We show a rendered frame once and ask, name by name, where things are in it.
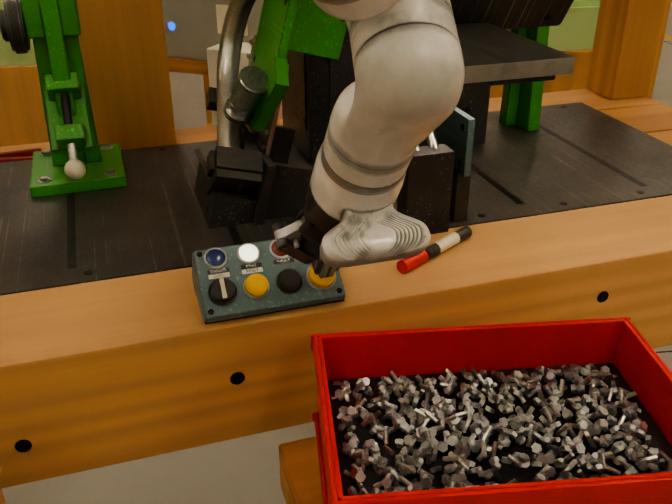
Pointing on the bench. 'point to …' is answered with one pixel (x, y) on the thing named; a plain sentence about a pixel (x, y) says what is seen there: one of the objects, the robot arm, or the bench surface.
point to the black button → (289, 279)
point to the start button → (320, 279)
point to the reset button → (256, 285)
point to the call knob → (222, 290)
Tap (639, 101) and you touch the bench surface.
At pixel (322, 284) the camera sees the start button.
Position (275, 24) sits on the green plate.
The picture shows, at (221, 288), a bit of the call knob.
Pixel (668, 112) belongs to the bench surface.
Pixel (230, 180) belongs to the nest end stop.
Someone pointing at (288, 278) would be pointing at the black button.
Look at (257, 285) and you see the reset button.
